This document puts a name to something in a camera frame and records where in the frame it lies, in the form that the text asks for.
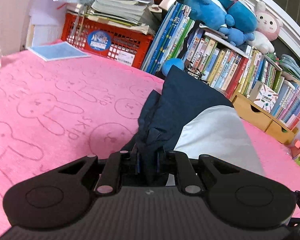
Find navy and white jacket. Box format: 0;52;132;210
123;67;265;186

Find wooden drawer organizer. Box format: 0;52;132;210
231;93;299;145

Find pink bunny towel mat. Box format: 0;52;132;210
0;51;300;239

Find small patterned box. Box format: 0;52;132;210
249;81;279;113

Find row of upright books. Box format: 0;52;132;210
182;27;300;131

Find miniature black bicycle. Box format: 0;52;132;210
185;64;204;81

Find light blue booklet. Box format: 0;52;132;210
27;42;90;62

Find blue ball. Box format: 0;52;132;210
161;58;185;76

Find red plastic crate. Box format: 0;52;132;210
61;13;153;69

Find tall blue picture books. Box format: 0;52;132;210
141;2;194;75

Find pink bunny plush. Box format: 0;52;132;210
248;1;283;54

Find large blue plush toy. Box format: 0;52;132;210
184;0;257;47

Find stack of papers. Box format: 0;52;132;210
66;0;160;36

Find white shelf frame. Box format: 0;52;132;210
158;0;300;71

